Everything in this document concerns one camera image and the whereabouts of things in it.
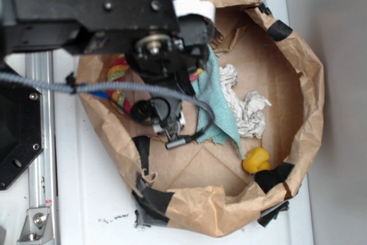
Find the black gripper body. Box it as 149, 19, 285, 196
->
131, 72, 195, 134

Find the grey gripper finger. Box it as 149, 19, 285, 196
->
165, 121, 181, 142

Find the multicolored twisted rope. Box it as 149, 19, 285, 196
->
107, 54, 205, 119

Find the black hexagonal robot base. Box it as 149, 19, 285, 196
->
1, 81, 42, 190

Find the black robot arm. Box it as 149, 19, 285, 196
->
1, 0, 216, 148

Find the teal woven cloth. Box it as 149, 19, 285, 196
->
190, 48, 244, 160

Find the brown paper bag bin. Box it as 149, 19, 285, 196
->
80, 0, 325, 237

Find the crumpled white paper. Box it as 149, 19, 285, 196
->
219, 64, 272, 139

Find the yellow rubber duck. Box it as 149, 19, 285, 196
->
242, 147, 271, 174

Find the dark wood piece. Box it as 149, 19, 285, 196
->
211, 28, 224, 48

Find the grey braided cable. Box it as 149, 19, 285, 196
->
0, 72, 216, 150

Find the aluminium extrusion rail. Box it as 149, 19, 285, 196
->
24, 52, 60, 245

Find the metal corner bracket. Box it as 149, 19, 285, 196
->
17, 207, 54, 244

